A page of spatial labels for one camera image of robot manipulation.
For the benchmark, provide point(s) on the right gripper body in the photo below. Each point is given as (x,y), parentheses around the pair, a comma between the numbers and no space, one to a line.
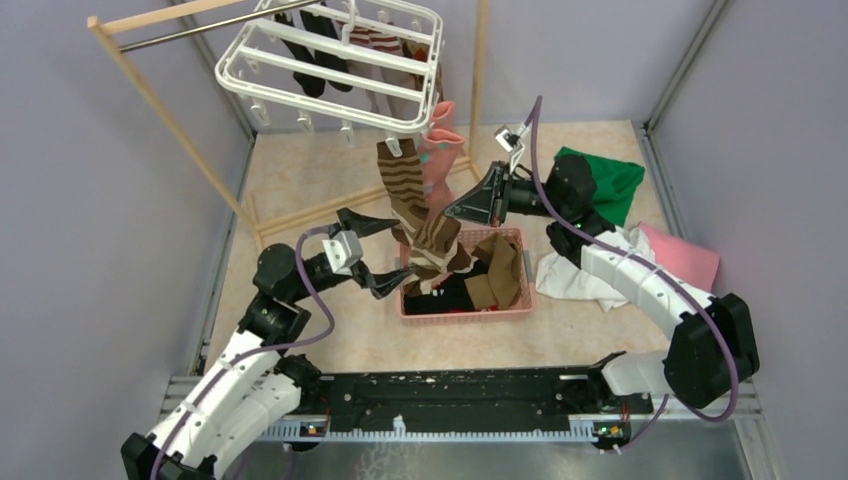
(524,197)

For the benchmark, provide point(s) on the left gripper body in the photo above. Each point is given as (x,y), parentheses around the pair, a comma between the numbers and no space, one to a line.
(318,282)

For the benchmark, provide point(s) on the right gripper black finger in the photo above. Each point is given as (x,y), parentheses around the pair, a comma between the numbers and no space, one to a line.
(493,186)
(479,206)

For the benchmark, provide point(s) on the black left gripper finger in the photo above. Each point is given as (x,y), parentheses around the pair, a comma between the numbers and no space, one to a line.
(362,225)
(382,284)

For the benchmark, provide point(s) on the brown striped sock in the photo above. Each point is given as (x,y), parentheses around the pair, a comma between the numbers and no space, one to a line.
(403,180)
(435,252)

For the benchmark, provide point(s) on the white plastic clip hanger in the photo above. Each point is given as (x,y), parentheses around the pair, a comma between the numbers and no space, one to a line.
(291,59)

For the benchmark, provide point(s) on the pink sock with teal spots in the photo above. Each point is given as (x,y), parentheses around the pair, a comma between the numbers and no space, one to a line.
(442,117)

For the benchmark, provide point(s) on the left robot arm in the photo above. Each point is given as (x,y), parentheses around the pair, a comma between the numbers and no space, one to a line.
(252,351)

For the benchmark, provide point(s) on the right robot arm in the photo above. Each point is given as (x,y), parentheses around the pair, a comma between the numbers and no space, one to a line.
(712,347)

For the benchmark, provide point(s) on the pile of socks in basket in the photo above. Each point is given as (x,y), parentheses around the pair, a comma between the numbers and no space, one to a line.
(497,283)

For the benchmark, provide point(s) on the white cloth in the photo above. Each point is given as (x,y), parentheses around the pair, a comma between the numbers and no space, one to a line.
(558,278)

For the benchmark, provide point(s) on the green shirt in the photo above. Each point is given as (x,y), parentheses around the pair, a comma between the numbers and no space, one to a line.
(616,184)

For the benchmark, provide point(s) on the wooden clothes rack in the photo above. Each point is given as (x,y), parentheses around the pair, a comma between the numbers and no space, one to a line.
(104,33)

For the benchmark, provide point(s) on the pink plastic basket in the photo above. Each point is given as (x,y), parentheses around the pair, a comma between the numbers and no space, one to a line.
(450,300)

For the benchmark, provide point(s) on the pink cloth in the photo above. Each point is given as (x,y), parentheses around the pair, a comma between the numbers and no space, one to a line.
(691,263)

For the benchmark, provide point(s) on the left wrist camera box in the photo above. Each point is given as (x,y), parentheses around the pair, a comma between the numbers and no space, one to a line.
(343,251)

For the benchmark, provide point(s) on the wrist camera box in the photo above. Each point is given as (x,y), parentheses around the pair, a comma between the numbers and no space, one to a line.
(511,139)
(343,251)

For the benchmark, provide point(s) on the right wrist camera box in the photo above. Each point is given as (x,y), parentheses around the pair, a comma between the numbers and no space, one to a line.
(511,139)

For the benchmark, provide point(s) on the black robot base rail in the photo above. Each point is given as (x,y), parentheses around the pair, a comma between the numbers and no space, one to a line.
(568,404)

